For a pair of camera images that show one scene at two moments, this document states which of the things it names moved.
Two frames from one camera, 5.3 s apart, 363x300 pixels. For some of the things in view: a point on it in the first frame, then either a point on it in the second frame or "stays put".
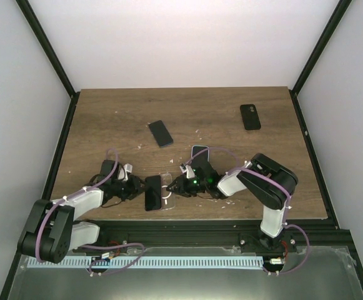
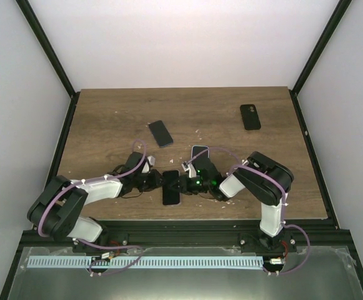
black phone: x=250 y=117 stays put
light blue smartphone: x=203 y=157 stays put
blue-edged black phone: x=160 y=134 stays put
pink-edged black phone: x=153 y=195 → x=170 y=197
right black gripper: x=181 y=187 stays put
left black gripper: x=135 y=187 → x=156 y=182
